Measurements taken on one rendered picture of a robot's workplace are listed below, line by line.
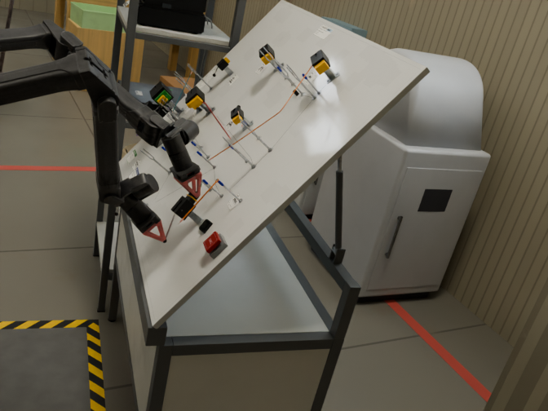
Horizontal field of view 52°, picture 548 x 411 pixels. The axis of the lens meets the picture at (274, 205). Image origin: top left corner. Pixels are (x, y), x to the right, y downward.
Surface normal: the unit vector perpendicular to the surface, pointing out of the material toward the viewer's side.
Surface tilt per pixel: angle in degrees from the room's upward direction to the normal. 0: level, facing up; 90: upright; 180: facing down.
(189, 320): 0
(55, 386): 0
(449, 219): 90
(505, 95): 90
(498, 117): 90
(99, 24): 90
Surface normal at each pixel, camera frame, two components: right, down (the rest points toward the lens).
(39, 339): 0.21, -0.89
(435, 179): 0.40, 0.46
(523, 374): -0.87, 0.01
